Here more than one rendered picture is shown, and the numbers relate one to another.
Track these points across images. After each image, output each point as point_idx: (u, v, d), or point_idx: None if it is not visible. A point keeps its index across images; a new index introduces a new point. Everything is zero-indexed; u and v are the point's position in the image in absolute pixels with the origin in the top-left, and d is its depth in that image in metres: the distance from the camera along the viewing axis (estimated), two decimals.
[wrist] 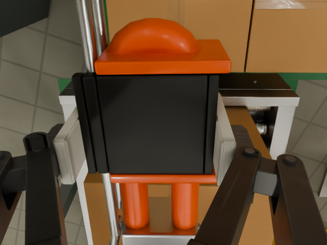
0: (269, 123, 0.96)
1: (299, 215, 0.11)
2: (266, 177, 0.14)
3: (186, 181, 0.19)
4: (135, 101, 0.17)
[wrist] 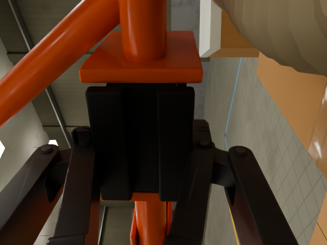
0: None
1: (258, 203, 0.12)
2: (219, 168, 0.15)
3: None
4: None
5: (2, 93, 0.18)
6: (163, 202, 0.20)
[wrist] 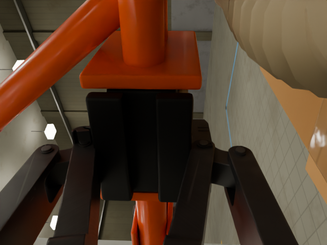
0: None
1: (257, 203, 0.12)
2: (219, 168, 0.15)
3: None
4: None
5: (5, 94, 0.18)
6: None
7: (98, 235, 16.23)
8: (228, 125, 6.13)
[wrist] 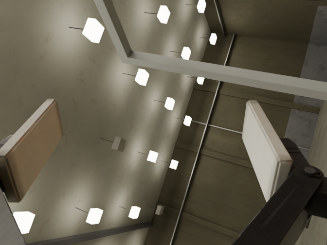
0: None
1: None
2: None
3: None
4: None
5: None
6: None
7: None
8: None
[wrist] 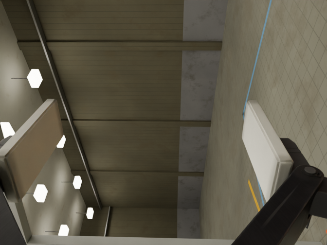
0: None
1: None
2: None
3: None
4: None
5: None
6: None
7: None
8: None
